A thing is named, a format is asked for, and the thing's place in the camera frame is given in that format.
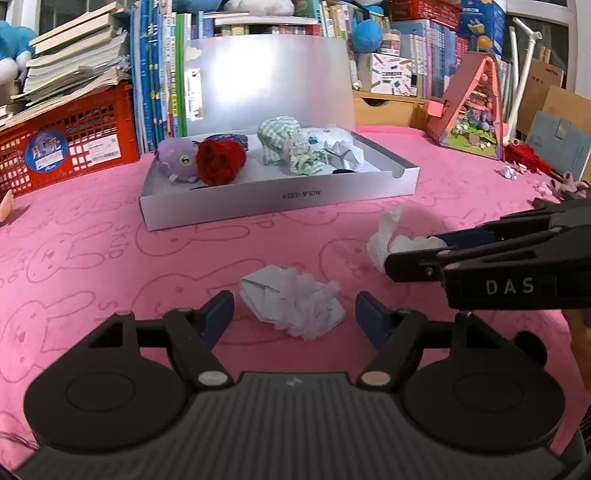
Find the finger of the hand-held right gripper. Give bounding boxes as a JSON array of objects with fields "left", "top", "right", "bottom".
[
  {"left": 385, "top": 222, "right": 591, "bottom": 283},
  {"left": 429, "top": 198, "right": 591, "bottom": 250}
]

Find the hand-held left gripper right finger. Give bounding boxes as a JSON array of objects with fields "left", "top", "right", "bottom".
[{"left": 355, "top": 292, "right": 509, "bottom": 391}]

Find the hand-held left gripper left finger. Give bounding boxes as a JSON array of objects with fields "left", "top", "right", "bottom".
[{"left": 88, "top": 291, "right": 235, "bottom": 391}]

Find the white tissue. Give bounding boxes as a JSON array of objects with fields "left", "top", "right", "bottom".
[{"left": 367, "top": 208, "right": 444, "bottom": 273}]

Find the red knitted cloth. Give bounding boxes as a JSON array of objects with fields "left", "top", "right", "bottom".
[{"left": 195, "top": 138, "right": 247, "bottom": 186}]

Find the purple one-eyed plush toy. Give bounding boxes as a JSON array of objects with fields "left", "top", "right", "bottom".
[{"left": 156, "top": 137, "right": 201, "bottom": 183}]

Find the green checked cloth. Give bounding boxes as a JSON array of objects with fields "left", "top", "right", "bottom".
[{"left": 257, "top": 116, "right": 305, "bottom": 166}]

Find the silver cardboard box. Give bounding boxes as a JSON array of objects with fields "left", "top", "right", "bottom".
[{"left": 139, "top": 36, "right": 421, "bottom": 232}]

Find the person's right forearm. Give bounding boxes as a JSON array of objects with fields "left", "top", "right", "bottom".
[{"left": 563, "top": 309, "right": 591, "bottom": 407}]

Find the red yarn bundle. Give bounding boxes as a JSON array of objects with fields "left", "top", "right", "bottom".
[{"left": 505, "top": 143, "right": 552, "bottom": 172}]

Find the pink triangular toy house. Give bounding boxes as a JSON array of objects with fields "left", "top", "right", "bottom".
[{"left": 425, "top": 52, "right": 509, "bottom": 161}]

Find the grey blue board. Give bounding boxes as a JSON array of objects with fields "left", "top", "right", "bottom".
[{"left": 526, "top": 110, "right": 591, "bottom": 181}]

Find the pink printed blanket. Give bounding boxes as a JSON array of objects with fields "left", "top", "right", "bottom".
[{"left": 0, "top": 126, "right": 591, "bottom": 462}]

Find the wooden drawer box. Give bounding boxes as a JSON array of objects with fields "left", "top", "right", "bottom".
[{"left": 353, "top": 90, "right": 428, "bottom": 130}]

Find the white blue fluffy cloth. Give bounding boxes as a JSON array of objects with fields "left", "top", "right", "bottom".
[{"left": 300, "top": 126, "right": 354, "bottom": 155}]

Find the white pipe stand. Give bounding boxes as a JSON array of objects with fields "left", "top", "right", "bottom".
[{"left": 503, "top": 17, "right": 544, "bottom": 141}]

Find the brown cardboard sheet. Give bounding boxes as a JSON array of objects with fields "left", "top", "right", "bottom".
[{"left": 516, "top": 58, "right": 591, "bottom": 139}]

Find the dark blue patterned cloth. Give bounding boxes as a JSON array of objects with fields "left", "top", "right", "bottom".
[{"left": 208, "top": 133, "right": 250, "bottom": 151}]

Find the white patterned box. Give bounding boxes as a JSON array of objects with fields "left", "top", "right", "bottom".
[{"left": 358, "top": 52, "right": 414, "bottom": 97}]

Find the row of colourful upright books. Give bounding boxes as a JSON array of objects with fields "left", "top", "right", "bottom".
[{"left": 203, "top": 0, "right": 509, "bottom": 100}]

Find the blue printed carton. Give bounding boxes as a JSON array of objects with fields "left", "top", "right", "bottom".
[{"left": 457, "top": 0, "right": 507, "bottom": 63}]

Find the blue white plush toy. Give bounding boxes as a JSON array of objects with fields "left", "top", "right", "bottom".
[
  {"left": 352, "top": 0, "right": 385, "bottom": 53},
  {"left": 0, "top": 21, "right": 38, "bottom": 84}
]

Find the red plastic basket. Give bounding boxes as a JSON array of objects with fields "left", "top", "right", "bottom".
[{"left": 390, "top": 0, "right": 462, "bottom": 23}]

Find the red plastic crate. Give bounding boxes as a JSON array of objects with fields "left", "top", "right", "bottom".
[{"left": 0, "top": 82, "right": 140, "bottom": 198}]

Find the row of tall blue books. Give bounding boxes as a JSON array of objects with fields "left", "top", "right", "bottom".
[{"left": 130, "top": 0, "right": 218, "bottom": 155}]

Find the stack of lying books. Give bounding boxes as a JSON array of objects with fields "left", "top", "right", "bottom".
[{"left": 0, "top": 2, "right": 132, "bottom": 132}]

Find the pink white plush toy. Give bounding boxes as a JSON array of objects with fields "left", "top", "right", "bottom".
[{"left": 224, "top": 0, "right": 296, "bottom": 14}]

